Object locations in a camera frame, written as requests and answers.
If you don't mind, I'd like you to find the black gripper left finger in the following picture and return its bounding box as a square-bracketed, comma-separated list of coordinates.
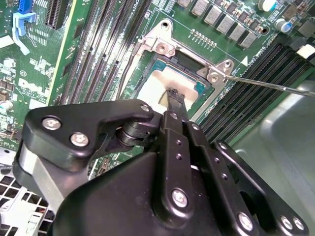
[13, 88, 197, 224]

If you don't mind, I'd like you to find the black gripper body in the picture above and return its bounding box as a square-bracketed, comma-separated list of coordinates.
[48, 151, 237, 236]

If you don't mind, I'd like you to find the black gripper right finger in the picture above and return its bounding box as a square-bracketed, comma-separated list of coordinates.
[176, 89, 310, 236]

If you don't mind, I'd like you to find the metal locking lever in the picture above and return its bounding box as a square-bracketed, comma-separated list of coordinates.
[222, 75, 315, 97]
[119, 38, 143, 104]

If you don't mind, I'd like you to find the silver CPU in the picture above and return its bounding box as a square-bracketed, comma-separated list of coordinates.
[136, 58, 214, 118]

